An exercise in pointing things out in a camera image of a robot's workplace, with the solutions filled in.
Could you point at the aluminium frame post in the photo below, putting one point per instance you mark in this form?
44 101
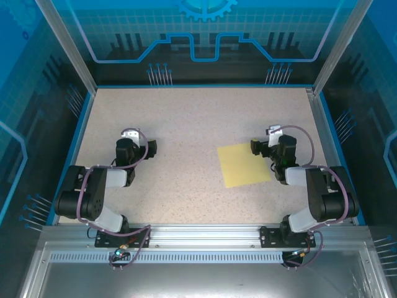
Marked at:
69 46
336 46

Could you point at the yellow cloth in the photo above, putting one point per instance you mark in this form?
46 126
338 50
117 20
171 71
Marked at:
242 167

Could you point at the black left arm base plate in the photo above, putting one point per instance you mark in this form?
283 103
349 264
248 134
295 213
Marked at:
139 240

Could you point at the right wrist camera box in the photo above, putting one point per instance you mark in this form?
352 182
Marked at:
274 129

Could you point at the grey metal tray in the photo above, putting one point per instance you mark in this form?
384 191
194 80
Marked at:
198 282

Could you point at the aluminium mounting rail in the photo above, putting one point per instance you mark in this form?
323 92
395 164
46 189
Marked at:
201 236

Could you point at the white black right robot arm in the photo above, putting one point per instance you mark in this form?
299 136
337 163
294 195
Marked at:
325 198

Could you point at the aluminium side rail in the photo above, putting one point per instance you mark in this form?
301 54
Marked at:
327 139

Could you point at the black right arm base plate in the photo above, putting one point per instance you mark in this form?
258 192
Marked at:
268 237

